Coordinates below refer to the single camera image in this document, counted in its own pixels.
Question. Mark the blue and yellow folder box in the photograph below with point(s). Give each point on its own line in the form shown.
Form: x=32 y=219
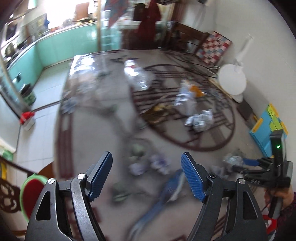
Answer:
x=266 y=132

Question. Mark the small black bag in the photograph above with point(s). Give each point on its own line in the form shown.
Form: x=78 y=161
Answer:
x=138 y=12

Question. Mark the white round desk fan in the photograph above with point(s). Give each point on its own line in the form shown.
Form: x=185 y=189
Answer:
x=232 y=78

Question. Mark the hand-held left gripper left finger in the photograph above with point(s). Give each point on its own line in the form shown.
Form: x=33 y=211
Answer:
x=99 y=176

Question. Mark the paper wrapper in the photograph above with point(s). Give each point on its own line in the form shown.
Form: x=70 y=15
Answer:
x=200 y=120
x=232 y=160
x=185 y=103

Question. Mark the dark red hanging garment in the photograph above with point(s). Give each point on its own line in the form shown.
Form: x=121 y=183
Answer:
x=149 y=23

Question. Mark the wooden cutting board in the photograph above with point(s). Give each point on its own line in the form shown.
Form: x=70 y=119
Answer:
x=82 y=11

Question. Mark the red and white dustpan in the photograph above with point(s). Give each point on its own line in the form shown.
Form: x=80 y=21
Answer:
x=27 y=120

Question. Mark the brown small box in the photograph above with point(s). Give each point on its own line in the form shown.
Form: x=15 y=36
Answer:
x=159 y=111

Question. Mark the person's right hand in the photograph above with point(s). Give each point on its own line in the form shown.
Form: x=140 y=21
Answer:
x=285 y=194

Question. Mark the checkered seat cushion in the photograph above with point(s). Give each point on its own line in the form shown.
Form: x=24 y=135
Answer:
x=214 y=48

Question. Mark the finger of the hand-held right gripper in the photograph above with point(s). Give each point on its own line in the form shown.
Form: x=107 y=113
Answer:
x=252 y=173
x=251 y=162

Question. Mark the teal kitchen base cabinets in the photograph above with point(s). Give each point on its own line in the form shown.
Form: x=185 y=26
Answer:
x=69 y=44

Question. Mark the clear plastic water bottle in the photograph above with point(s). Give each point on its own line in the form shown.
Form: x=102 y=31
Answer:
x=138 y=76

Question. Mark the plaid hanging towel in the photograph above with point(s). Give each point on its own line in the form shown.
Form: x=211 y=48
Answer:
x=115 y=10

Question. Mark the person's right forearm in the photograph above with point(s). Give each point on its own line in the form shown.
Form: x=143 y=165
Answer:
x=289 y=220

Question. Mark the glass sliding door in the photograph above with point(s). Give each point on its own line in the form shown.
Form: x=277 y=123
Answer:
x=99 y=23
x=11 y=78

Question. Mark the green trash bucket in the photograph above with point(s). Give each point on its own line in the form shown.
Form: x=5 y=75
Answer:
x=29 y=95

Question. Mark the blue hanging cloth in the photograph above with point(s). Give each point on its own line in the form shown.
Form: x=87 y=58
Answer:
x=46 y=24

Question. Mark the carved wooden chair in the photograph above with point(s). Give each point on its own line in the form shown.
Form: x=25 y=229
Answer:
x=9 y=185

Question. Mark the orange and white packet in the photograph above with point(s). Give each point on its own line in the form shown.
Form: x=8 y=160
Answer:
x=193 y=89

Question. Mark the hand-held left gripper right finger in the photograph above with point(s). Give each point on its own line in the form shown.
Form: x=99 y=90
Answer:
x=192 y=176

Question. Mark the dark wooden chair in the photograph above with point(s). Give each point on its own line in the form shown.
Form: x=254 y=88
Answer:
x=187 y=34

